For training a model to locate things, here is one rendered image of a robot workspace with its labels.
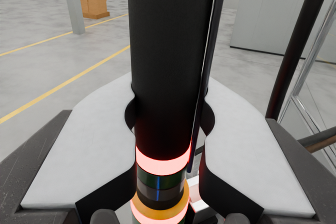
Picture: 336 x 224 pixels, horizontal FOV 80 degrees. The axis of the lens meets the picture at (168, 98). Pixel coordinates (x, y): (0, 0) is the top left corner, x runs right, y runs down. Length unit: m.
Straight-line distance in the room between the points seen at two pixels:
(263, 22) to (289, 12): 0.55
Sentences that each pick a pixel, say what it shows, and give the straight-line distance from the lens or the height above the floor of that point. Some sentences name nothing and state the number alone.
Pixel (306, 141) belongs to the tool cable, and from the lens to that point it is 0.27.
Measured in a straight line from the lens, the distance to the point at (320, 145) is 0.30.
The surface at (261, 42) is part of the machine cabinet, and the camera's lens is 5.69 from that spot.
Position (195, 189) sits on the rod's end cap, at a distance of 0.19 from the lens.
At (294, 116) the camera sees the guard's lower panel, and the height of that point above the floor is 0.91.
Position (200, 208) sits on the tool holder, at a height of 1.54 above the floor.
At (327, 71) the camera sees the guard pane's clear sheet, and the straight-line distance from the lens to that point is 1.41.
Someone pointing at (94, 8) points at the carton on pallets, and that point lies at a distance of 8.23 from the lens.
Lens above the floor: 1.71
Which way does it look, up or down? 33 degrees down
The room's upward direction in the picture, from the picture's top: 4 degrees clockwise
